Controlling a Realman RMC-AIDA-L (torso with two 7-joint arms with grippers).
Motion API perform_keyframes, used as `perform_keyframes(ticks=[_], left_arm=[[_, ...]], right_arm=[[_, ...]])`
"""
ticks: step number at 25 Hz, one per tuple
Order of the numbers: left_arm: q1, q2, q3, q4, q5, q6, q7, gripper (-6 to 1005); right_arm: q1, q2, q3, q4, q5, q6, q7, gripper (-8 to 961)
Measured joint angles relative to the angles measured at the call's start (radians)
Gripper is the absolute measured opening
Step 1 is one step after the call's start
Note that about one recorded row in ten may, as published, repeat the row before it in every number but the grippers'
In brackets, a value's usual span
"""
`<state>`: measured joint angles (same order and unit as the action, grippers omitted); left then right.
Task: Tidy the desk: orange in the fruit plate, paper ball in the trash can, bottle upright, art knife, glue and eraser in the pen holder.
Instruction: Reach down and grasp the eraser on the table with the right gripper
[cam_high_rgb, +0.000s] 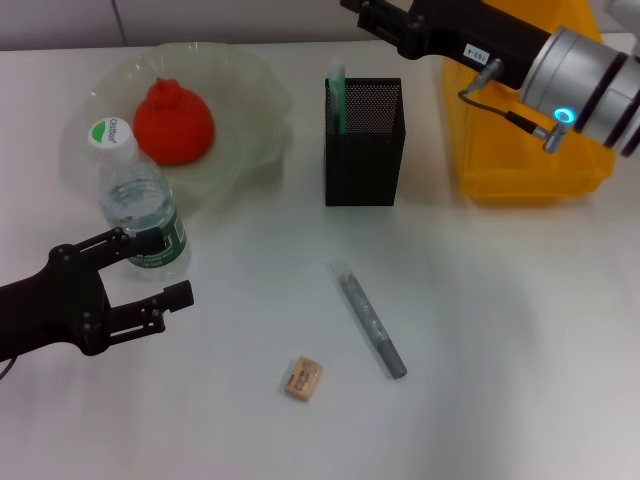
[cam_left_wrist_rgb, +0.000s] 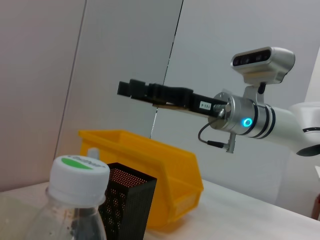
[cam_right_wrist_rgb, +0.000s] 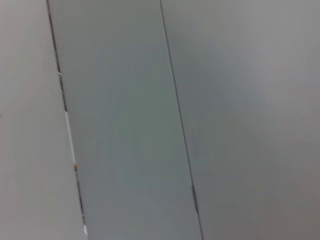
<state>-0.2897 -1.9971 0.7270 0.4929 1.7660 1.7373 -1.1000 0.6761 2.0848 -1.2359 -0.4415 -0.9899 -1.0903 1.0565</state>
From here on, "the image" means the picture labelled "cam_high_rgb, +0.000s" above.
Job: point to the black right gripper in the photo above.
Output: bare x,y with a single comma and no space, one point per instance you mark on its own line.
460,30

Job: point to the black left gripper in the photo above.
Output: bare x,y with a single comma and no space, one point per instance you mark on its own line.
55,305

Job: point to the clear plastic water bottle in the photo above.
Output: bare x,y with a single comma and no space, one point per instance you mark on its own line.
135,200

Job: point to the mint green utility knife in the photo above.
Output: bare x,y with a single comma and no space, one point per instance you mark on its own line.
337,100

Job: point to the red-orange orange fruit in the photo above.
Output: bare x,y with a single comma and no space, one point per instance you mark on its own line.
175,125

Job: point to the grey marker pen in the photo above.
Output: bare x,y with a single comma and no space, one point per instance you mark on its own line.
367,315

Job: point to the black mesh pen holder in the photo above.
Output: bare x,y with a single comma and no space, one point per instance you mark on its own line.
362,170

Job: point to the green glass fruit plate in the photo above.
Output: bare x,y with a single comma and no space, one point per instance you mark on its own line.
240,115

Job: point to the beige eraser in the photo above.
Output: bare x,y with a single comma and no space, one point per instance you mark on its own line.
302,377

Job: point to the yellow plastic bin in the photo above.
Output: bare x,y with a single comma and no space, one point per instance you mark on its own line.
500,150

